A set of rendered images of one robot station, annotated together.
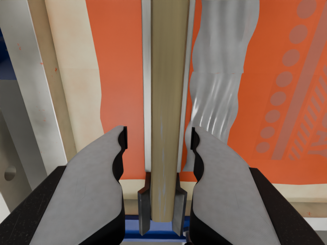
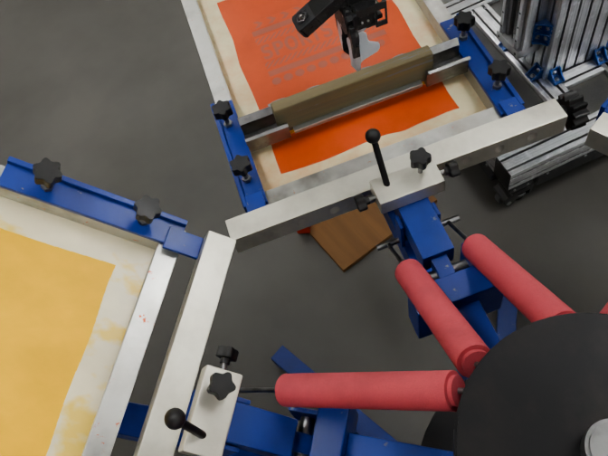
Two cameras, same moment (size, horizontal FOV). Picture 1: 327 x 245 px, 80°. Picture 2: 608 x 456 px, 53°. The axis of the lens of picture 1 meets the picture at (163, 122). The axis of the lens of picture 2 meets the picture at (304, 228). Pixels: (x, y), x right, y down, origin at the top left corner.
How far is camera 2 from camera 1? 120 cm
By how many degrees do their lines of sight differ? 39
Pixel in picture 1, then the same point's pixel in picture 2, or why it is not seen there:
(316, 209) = not seen: outside the picture
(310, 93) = (336, 44)
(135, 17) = (335, 132)
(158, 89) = (349, 80)
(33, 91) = (393, 152)
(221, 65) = not seen: hidden behind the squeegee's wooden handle
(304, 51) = (317, 61)
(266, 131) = not seen: hidden behind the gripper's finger
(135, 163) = (432, 99)
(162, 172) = (392, 62)
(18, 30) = (360, 163)
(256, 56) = (328, 77)
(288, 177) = (395, 16)
